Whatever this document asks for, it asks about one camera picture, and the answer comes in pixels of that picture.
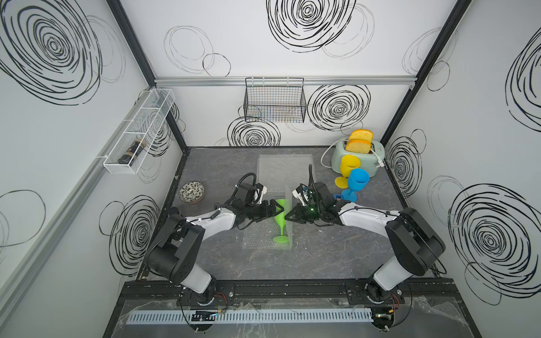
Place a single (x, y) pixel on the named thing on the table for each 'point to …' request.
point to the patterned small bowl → (191, 192)
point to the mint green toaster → (368, 160)
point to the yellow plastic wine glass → (348, 163)
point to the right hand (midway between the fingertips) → (286, 219)
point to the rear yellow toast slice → (361, 134)
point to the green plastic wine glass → (280, 220)
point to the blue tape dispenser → (338, 197)
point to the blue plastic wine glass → (357, 181)
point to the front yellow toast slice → (358, 146)
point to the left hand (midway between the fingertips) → (277, 212)
